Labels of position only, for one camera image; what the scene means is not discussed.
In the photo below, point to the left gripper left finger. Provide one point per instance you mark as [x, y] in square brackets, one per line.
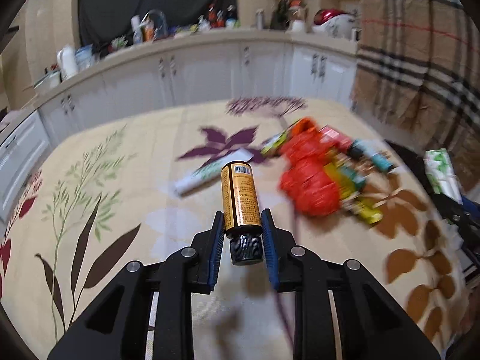
[142, 299]

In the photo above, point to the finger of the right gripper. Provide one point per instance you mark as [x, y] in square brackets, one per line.
[471, 207]

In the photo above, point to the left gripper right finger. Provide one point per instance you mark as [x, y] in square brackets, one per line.
[341, 310]

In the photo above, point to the green white wrapper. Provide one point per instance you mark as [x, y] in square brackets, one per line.
[441, 175]

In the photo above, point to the teal white tube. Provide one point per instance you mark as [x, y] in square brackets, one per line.
[380, 161]

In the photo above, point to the yellow snack wrapper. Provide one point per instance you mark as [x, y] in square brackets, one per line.
[351, 200]

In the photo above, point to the red black bottle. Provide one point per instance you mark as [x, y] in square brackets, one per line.
[341, 142]

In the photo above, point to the red plastic bag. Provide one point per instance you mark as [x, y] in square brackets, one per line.
[305, 181]

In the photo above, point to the orange bottle black cap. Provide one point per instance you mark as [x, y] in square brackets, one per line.
[242, 223]

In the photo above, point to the white tube wrapper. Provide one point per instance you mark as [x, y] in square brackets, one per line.
[209, 172]

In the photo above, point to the yellow green wrapper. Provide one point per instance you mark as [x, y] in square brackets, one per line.
[271, 148]

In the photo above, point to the orange wrapper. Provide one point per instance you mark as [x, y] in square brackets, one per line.
[304, 125]

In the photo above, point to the black trash bin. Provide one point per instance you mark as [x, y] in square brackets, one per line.
[415, 164]

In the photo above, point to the chrome kitchen faucet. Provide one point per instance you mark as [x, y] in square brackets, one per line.
[154, 26]

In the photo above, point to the plaid beige curtain cloth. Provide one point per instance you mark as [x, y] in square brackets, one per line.
[417, 80]

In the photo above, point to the floral tablecloth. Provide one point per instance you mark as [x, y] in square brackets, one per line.
[105, 197]

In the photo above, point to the white lower cabinets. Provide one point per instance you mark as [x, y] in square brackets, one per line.
[173, 73]

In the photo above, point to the red white rice cooker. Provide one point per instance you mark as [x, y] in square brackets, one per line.
[334, 23]

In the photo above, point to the white blender jug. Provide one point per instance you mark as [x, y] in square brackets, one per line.
[297, 14]

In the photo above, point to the white thermos jug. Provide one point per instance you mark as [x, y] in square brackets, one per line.
[66, 60]

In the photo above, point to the steel thermos bottle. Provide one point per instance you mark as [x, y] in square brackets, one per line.
[259, 19]

